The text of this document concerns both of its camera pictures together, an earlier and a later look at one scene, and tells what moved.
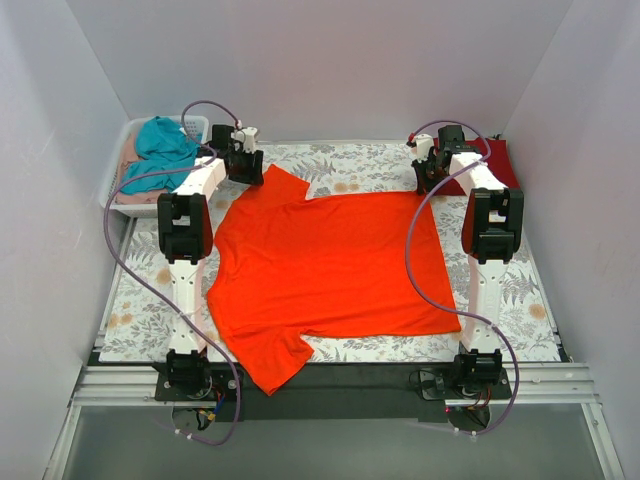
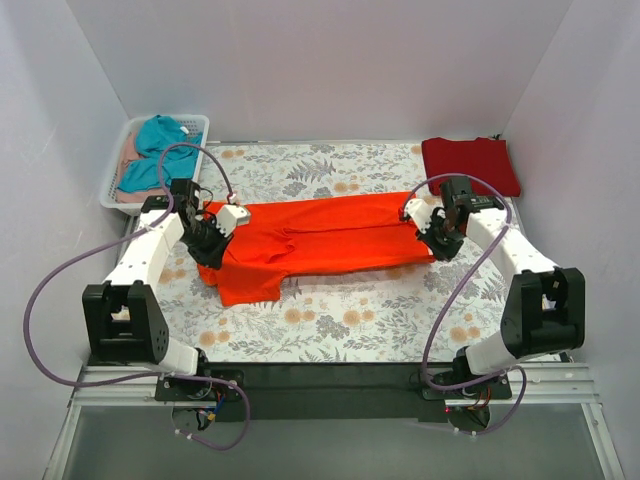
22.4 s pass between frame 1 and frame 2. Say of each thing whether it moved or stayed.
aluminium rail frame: stayed
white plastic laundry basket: stayed
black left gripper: moved
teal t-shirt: stayed
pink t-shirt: stayed
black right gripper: moved
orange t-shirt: moved
